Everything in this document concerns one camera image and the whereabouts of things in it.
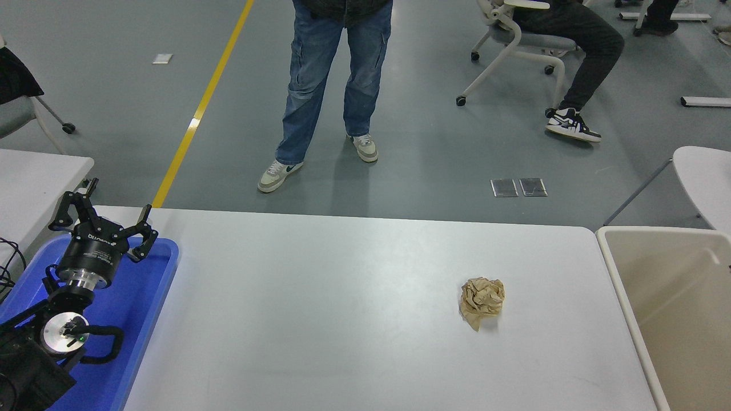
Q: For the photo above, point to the metal floor plate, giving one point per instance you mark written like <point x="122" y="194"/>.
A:
<point x="505" y="188"/>
<point x="533" y="187"/>

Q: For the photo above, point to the grey white-framed chair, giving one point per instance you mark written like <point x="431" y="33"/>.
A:
<point x="542" y="41"/>

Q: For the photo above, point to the tan paper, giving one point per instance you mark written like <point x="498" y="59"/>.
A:
<point x="482" y="299"/>

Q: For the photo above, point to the white round table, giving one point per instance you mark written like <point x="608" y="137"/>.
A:
<point x="708" y="177"/>

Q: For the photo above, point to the grey chair with castors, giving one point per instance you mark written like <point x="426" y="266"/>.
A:
<point x="17" y="117"/>

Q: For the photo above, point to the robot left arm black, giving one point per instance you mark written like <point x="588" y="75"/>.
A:
<point x="28" y="377"/>

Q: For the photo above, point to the black garment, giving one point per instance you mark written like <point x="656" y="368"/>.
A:
<point x="14" y="74"/>

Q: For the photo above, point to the large pale bin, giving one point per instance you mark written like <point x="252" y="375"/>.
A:
<point x="679" y="319"/>

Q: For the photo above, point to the white rectangular side table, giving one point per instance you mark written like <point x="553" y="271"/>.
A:
<point x="34" y="188"/>

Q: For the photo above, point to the person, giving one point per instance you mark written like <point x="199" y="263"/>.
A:
<point x="308" y="74"/>
<point x="722" y="34"/>
<point x="594" y="51"/>
<point x="662" y="14"/>

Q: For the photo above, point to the white floor bar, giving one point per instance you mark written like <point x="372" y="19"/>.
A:
<point x="705" y="101"/>

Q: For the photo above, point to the left gripper body black drum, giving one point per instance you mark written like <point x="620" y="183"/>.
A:
<point x="91" y="251"/>

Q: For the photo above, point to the blue plastic tray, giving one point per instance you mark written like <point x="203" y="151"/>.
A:
<point x="143" y="297"/>

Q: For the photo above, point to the white stand base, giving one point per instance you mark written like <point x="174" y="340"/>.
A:
<point x="694" y="17"/>

